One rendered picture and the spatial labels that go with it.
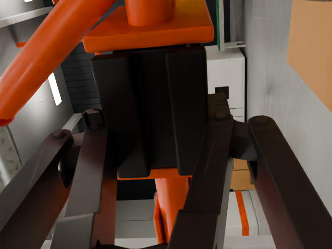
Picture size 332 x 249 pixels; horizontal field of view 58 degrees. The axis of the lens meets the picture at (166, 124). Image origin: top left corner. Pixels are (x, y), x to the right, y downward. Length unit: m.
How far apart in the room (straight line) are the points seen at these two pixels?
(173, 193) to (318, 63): 0.18
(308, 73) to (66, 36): 0.23
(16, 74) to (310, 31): 0.25
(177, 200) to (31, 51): 0.13
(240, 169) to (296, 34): 6.90
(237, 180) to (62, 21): 7.22
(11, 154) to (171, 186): 6.26
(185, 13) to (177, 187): 0.10
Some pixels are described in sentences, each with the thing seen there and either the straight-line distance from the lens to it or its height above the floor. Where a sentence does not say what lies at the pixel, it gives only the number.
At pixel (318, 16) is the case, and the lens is 0.30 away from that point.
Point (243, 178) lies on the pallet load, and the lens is 7.34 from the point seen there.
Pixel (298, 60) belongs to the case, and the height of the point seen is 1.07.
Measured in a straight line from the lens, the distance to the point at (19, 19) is 9.51.
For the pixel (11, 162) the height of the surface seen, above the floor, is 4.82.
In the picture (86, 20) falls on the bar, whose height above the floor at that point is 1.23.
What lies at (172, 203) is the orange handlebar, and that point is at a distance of 0.20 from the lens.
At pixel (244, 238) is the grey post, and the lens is 3.27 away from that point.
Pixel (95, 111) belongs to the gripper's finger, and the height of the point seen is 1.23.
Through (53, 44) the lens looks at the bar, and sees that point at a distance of 0.18.
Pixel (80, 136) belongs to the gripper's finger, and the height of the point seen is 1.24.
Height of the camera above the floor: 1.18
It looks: 7 degrees up
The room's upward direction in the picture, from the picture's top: 94 degrees counter-clockwise
